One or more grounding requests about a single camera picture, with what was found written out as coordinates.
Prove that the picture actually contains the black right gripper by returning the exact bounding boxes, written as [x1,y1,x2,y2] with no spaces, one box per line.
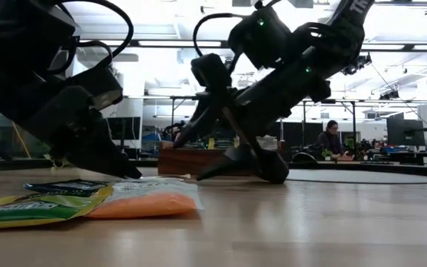
[173,54,296,185]

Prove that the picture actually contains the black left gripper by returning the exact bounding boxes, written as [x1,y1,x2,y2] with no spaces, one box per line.
[15,85,143,180]

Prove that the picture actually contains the dark green tea packet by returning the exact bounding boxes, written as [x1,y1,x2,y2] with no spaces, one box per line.
[23,179,110,198]

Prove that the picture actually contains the black monitor on arm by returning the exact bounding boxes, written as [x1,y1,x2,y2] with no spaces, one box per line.
[386,118,426,148]

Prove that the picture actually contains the dark wooden tea organizer box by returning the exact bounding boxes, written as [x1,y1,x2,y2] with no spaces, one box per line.
[157,139,285,177]

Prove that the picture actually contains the black computer monitor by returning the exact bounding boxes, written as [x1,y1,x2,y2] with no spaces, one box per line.
[107,116,142,141]

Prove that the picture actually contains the black room divider panels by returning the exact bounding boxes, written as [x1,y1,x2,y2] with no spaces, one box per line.
[272,121,325,149]

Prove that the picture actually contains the long ceiling light strip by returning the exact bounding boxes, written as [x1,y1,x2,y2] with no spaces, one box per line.
[76,39,427,52]

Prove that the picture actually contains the person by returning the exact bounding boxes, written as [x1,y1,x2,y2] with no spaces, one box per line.
[314,119,349,161]

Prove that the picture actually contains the grey round mat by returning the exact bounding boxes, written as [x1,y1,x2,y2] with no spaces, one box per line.
[285,168,427,185]

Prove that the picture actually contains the black ceiling spotlight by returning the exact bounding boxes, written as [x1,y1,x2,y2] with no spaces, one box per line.
[342,53,373,76]
[378,88,400,101]

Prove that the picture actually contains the office desk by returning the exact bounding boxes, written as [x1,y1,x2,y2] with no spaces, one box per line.
[361,150,427,166]

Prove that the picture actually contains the black metal rig frame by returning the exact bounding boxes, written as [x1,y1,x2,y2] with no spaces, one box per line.
[301,98,358,149]
[170,95,199,127]

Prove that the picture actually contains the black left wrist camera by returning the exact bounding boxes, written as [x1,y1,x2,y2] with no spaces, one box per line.
[66,65,125,111]

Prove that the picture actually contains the yellow cable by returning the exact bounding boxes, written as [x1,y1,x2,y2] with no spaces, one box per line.
[12,122,32,159]

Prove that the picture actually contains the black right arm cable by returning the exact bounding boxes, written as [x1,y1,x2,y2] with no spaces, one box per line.
[193,13,246,60]

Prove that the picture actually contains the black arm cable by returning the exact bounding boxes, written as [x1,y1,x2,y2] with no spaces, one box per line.
[48,0,136,77]
[193,13,246,60]

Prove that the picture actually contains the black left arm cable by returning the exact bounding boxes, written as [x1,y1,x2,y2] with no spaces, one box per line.
[48,0,136,77]

